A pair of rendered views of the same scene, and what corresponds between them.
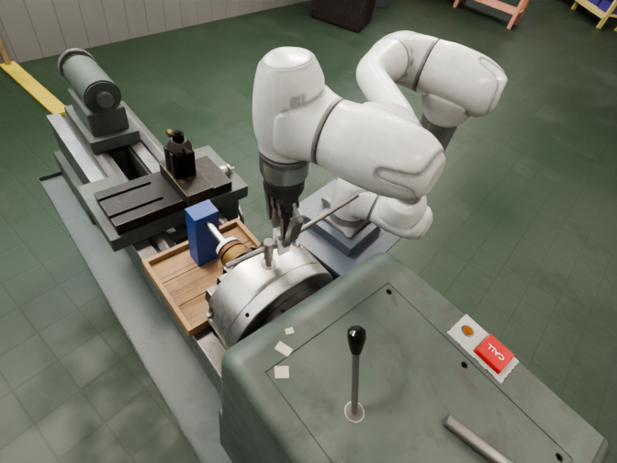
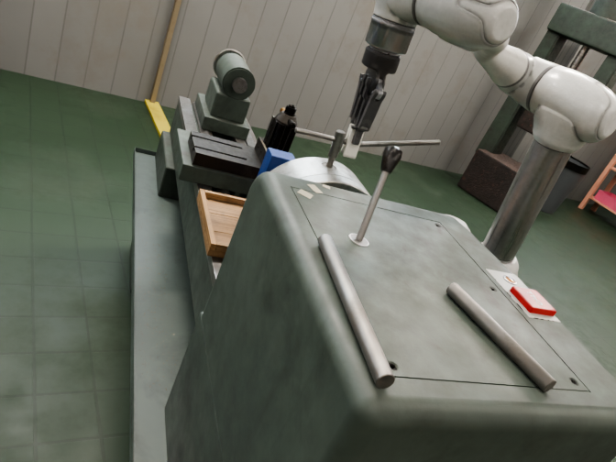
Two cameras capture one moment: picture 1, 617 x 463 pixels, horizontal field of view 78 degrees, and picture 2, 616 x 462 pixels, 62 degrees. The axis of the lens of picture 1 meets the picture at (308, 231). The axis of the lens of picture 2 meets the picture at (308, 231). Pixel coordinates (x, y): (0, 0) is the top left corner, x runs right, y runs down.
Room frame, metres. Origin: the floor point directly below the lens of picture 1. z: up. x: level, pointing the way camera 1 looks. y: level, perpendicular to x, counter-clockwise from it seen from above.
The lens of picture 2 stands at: (-0.51, -0.37, 1.61)
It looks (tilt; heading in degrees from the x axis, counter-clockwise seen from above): 26 degrees down; 22
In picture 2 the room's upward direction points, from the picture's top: 24 degrees clockwise
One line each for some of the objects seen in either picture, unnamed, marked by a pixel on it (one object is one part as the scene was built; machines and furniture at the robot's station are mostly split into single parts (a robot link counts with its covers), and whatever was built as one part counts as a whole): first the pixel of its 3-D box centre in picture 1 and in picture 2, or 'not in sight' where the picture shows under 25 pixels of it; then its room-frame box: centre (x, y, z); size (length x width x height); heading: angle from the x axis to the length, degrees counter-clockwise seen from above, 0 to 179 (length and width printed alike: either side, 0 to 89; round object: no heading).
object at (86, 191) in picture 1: (167, 191); (249, 170); (0.99, 0.56, 0.90); 0.53 x 0.30 x 0.06; 140
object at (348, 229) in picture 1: (342, 210); not in sight; (1.19, -0.12, 0.83); 0.22 x 0.18 x 0.06; 59
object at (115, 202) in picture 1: (166, 191); (251, 161); (0.95, 0.53, 0.95); 0.43 x 0.18 x 0.04; 140
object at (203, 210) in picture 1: (203, 234); (269, 187); (0.75, 0.32, 1.00); 0.08 x 0.06 x 0.23; 140
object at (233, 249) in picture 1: (238, 259); not in sight; (0.63, 0.17, 1.08); 0.09 x 0.09 x 0.09; 50
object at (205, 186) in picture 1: (185, 179); (275, 158); (0.98, 0.47, 1.00); 0.20 x 0.10 x 0.05; 50
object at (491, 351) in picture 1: (493, 354); (531, 302); (0.42, -0.43, 1.26); 0.06 x 0.06 x 0.02; 50
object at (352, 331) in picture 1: (356, 338); (390, 159); (0.31, -0.12, 1.38); 0.04 x 0.03 x 0.05; 50
